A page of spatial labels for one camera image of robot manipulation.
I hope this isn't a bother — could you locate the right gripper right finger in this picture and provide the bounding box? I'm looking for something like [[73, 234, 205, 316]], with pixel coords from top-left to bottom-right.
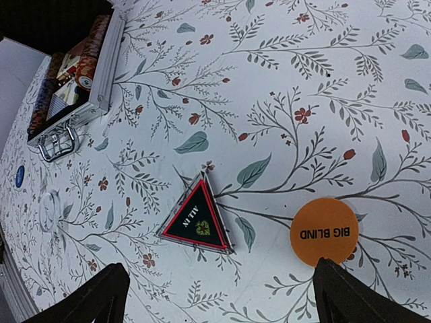
[[312, 258, 430, 323]]

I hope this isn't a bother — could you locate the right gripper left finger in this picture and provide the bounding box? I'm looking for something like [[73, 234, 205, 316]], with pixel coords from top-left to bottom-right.
[[26, 263, 130, 323]]

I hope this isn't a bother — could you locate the orange round button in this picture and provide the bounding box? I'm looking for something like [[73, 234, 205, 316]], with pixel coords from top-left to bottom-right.
[[290, 198, 359, 267]]

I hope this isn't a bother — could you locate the blue playing card deck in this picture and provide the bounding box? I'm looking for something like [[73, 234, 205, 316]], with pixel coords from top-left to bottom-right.
[[46, 79, 86, 120]]

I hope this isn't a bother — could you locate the clear round dealer button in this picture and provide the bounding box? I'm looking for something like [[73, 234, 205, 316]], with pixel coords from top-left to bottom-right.
[[38, 189, 63, 234]]

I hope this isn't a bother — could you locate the black triangle marker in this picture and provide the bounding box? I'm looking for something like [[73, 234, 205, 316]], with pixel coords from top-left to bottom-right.
[[156, 172, 234, 254]]

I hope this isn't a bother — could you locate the blue round button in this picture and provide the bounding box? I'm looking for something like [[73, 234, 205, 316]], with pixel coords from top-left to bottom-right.
[[15, 165, 25, 188]]

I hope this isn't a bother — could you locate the aluminium poker case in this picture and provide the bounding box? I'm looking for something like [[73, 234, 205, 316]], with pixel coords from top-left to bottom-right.
[[0, 0, 126, 163]]

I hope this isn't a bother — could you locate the poker chip row left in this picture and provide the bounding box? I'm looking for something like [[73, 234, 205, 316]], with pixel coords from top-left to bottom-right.
[[27, 52, 65, 137]]

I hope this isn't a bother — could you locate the poker chip row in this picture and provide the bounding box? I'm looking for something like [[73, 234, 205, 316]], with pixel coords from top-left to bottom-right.
[[75, 15, 110, 91], [27, 52, 65, 137]]

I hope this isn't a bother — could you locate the floral table mat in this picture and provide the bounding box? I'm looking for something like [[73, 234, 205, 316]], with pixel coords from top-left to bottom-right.
[[1, 1, 430, 322]]

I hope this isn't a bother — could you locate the poker chip row right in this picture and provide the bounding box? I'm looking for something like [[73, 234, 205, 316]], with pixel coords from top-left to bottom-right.
[[75, 15, 110, 91]]

